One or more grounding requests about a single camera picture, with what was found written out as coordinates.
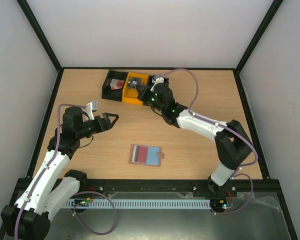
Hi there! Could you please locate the red white card in bin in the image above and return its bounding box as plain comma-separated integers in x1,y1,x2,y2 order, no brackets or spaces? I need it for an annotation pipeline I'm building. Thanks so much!
107,78,126,91

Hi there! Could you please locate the black enclosure frame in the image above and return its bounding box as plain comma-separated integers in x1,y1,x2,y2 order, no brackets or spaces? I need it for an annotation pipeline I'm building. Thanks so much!
11,0,298,240

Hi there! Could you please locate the red white credit card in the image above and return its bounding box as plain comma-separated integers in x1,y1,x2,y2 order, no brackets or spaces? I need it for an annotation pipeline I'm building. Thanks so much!
109,78,125,91

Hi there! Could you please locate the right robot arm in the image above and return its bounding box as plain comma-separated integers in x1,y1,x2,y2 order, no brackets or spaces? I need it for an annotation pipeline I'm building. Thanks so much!
136,82,254,196

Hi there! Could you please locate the black right bin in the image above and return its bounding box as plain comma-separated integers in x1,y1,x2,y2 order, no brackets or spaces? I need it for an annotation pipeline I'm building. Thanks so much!
143,75,170,107

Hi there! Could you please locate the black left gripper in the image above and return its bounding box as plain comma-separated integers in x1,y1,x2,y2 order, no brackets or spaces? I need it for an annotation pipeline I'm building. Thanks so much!
76,113,119,140

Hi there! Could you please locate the light blue credit card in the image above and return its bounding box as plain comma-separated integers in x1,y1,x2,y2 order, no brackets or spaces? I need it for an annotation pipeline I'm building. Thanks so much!
145,146,160,166

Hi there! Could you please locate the light blue slotted cable duct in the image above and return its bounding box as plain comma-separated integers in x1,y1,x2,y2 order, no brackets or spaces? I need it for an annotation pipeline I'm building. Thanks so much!
62,199,211,210

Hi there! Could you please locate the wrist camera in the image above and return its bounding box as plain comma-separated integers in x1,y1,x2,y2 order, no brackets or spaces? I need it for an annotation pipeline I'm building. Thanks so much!
85,100,98,120
150,74,165,92

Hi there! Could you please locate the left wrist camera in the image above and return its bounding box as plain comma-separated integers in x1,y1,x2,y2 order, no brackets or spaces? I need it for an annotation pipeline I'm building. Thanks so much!
85,100,98,120

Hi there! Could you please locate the yellow middle bin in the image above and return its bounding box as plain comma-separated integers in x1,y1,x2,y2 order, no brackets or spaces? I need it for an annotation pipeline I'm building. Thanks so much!
122,72,149,105

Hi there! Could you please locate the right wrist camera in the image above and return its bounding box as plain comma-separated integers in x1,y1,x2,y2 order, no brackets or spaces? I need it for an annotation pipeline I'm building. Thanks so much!
150,74,165,92

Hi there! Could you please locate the grey VIP card in bin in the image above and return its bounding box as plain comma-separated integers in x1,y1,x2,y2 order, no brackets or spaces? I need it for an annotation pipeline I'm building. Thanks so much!
127,77,143,89

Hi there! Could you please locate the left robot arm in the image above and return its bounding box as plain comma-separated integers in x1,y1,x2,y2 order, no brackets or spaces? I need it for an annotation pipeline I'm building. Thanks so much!
1,102,119,240

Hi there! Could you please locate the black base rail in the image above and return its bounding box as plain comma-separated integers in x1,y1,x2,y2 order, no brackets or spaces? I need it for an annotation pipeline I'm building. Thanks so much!
12,178,283,200

